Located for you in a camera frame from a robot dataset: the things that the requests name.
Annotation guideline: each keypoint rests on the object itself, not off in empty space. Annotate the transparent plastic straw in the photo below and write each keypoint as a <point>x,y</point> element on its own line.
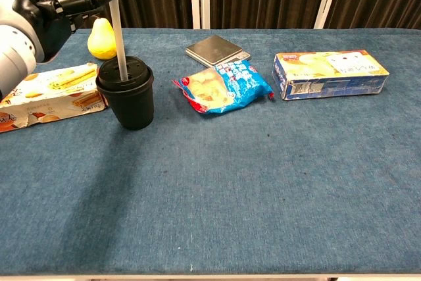
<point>117,31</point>

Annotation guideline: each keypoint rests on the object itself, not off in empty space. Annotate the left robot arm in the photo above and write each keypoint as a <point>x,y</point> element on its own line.
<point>14,60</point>

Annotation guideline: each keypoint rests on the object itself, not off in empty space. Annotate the black lidded cup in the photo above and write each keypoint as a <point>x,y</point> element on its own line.
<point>130,103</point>

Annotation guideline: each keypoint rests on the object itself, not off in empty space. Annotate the yellow pear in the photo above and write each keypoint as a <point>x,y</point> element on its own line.
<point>100,42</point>

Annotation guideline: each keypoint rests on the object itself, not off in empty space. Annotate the long orange biscuit box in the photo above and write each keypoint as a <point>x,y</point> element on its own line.
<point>56,93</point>

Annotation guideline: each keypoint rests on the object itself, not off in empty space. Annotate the silver kitchen scale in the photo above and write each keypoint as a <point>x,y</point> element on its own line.
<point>213,49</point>

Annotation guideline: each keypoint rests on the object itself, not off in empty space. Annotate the blue snack bag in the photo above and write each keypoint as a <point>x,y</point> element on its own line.
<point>227,87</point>

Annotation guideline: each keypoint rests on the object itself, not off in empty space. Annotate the blue table cloth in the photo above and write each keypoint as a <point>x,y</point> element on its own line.
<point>230,179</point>

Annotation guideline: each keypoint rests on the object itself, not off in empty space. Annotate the orange cookie box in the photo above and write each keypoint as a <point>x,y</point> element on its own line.
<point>329,77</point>

